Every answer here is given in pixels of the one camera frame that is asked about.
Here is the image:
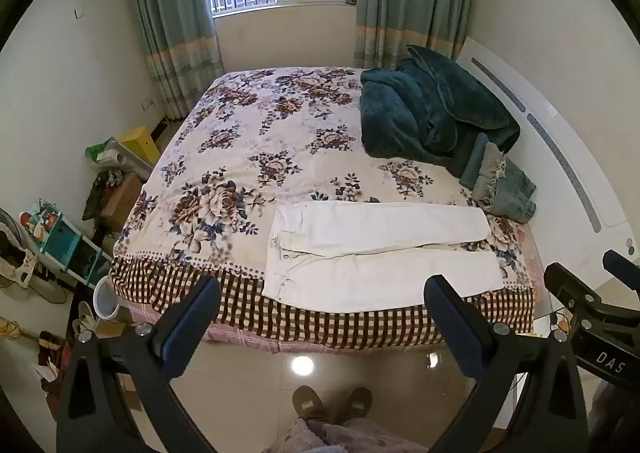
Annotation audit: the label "teal shelf rack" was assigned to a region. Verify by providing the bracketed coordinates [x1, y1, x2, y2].
[25, 199, 113, 288]

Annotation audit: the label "white shoes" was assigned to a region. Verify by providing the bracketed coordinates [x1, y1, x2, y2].
[72, 301, 96, 337]

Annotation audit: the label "brown slipper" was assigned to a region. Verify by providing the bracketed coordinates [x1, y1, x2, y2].
[292, 385, 329, 421]
[336, 387, 373, 424]

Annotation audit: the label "white plastic tube roll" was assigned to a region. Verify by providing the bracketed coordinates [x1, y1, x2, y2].
[96, 139, 153, 182]

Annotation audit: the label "white bucket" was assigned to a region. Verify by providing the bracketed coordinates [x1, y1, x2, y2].
[92, 277, 120, 321]

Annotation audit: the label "white pants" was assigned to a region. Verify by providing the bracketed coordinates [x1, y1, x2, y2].
[262, 200, 503, 313]

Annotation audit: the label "left green curtain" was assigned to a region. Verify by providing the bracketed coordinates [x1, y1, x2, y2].
[130, 0, 224, 120]

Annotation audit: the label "floral bed blanket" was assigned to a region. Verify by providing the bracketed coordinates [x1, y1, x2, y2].
[107, 65, 537, 353]

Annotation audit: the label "left brown slipper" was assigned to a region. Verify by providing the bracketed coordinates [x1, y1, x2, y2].
[292, 385, 329, 421]

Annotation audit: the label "dark green fleece blanket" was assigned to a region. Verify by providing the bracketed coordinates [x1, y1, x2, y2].
[360, 46, 521, 178]

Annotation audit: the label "brown cardboard box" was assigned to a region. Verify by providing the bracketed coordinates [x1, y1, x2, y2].
[100, 172, 142, 231]

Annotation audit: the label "right brown slipper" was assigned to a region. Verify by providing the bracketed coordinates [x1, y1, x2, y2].
[336, 387, 373, 424]

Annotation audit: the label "yellow box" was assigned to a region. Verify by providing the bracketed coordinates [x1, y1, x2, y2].
[118, 126, 160, 165]

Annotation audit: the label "white bed headboard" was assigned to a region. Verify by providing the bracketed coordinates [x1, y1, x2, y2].
[457, 37, 639, 265]

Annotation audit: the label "folded grey green clothes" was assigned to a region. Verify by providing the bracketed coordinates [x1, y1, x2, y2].
[459, 133, 537, 224]

